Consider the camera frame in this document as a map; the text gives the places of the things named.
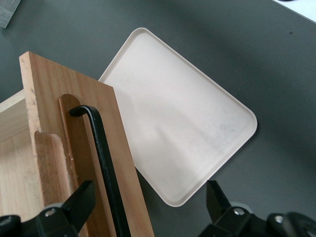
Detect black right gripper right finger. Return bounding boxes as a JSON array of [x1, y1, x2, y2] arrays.
[[197, 179, 253, 237]]

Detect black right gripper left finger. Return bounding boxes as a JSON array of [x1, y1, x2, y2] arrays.
[[34, 180, 96, 237]]

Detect black wire drawer handle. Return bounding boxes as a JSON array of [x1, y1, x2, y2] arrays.
[[69, 105, 130, 237]]

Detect wooden drawer with notched rim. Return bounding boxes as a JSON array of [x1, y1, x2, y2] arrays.
[[0, 51, 155, 237]]

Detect beige rectangular tray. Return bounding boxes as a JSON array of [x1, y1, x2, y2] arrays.
[[98, 27, 259, 207]]

